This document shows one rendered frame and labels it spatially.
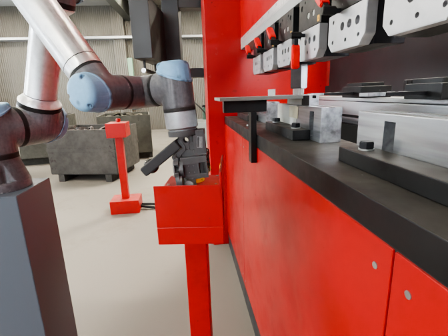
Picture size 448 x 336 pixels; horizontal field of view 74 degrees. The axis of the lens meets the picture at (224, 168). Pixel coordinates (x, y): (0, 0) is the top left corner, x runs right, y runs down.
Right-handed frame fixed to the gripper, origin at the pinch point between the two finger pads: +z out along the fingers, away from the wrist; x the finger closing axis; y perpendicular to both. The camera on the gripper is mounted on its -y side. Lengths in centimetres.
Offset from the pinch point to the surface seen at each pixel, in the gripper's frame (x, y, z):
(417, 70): 51, 86, -27
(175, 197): -4.9, -1.2, -5.0
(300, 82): 31, 37, -28
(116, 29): 814, -282, -235
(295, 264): -7.7, 25.2, 13.5
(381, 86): 32, 63, -24
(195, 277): 2.2, -1.0, 21.2
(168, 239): -4.9, -4.5, 5.5
